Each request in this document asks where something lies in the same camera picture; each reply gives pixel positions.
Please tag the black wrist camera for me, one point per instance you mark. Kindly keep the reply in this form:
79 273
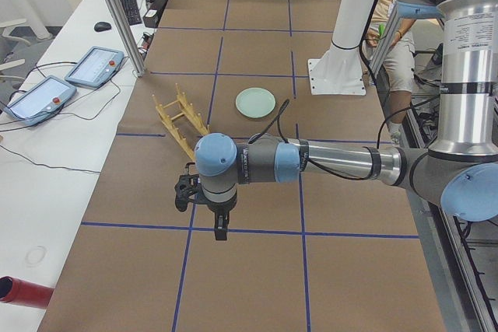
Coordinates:
188 190

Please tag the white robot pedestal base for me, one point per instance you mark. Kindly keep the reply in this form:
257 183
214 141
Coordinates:
339 70

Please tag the aluminium frame rack right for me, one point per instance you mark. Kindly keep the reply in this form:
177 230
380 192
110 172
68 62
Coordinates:
461 256

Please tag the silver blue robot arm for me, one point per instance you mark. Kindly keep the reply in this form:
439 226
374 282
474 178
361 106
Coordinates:
458 172

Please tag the light green plate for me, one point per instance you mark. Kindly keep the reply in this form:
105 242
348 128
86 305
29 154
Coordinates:
255 102

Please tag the black keyboard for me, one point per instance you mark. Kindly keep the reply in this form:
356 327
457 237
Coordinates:
131 11

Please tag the person in beige shorts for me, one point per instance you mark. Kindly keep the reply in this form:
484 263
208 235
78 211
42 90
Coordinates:
399 63

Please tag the aluminium frame post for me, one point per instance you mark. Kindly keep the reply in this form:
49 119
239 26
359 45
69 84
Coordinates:
126 35

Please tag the blue tape grid lines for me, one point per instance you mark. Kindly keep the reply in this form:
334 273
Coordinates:
316 254

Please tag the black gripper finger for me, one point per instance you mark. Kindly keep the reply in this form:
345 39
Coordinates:
221 225

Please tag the teach pendant tablet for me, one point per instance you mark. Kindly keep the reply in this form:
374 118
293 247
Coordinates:
44 100
96 67

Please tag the red cylinder tube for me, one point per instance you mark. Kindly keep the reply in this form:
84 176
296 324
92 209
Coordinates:
24 293

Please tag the far teach pendant tablet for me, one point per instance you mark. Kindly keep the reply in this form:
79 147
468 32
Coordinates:
96 67

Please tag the near teach pendant tablet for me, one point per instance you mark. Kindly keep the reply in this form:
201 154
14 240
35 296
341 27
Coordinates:
44 100

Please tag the black box on desk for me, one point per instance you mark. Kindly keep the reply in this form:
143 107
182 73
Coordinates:
154 13

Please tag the black computer mouse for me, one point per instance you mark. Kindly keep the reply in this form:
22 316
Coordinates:
102 26

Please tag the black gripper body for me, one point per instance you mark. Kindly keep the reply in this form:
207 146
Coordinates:
220 208

